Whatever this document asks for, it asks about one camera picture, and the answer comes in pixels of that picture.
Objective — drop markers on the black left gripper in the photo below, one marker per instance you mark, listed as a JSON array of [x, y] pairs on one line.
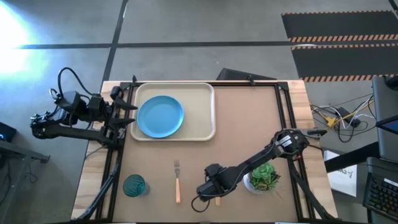
[[111, 109]]

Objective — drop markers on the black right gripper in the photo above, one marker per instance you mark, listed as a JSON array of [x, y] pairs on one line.
[[225, 180]]

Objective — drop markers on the blue round plate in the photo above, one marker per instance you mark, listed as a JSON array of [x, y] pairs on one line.
[[160, 116]]

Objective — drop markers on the teal translucent plastic cup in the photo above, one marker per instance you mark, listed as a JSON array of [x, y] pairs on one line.
[[134, 185]]

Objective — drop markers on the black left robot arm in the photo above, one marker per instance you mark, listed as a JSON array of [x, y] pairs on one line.
[[71, 133]]

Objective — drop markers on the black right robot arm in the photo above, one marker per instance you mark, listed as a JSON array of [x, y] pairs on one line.
[[264, 155]]

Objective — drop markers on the beige plastic tray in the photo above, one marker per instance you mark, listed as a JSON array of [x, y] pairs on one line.
[[199, 118]]

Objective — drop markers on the white faceted plant pot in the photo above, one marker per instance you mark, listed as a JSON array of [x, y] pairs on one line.
[[248, 185]]

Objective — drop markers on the black table clamp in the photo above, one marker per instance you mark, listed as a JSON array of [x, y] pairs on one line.
[[251, 80], [134, 80]]

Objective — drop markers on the green succulent plant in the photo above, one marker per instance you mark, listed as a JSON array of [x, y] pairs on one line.
[[264, 179]]

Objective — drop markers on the black case behind table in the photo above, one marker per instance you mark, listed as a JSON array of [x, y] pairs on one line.
[[239, 75]]

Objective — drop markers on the grey side desk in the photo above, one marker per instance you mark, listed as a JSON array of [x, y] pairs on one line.
[[18, 152]]

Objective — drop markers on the white printed paper sheet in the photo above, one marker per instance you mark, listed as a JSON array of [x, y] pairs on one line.
[[342, 179]]

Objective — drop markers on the black device with blue light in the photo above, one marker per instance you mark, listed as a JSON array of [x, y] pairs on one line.
[[7, 132]]

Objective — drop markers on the black desk beam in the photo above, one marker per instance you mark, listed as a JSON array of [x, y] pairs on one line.
[[351, 157]]

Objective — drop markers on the black power adapter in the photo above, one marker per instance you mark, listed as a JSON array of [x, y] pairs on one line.
[[348, 116]]

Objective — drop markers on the black backlit keyboard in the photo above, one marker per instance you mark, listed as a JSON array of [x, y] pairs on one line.
[[381, 193]]

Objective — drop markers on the black hazard-striped floor mat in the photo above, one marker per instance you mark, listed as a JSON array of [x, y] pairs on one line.
[[339, 25], [342, 62]]

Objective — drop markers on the blue-screen tablet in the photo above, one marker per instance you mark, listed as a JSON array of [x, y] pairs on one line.
[[388, 125]]

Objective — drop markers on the grey laptop lid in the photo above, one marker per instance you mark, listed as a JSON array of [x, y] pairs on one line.
[[385, 102]]

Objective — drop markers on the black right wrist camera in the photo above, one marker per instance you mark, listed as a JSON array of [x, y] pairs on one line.
[[206, 191]]

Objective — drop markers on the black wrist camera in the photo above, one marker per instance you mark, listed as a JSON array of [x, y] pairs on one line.
[[206, 191], [96, 104]]

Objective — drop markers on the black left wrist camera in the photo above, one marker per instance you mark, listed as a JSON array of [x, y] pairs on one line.
[[96, 104]]

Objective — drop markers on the black aluminium table frame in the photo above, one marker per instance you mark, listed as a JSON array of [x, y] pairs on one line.
[[281, 102]]

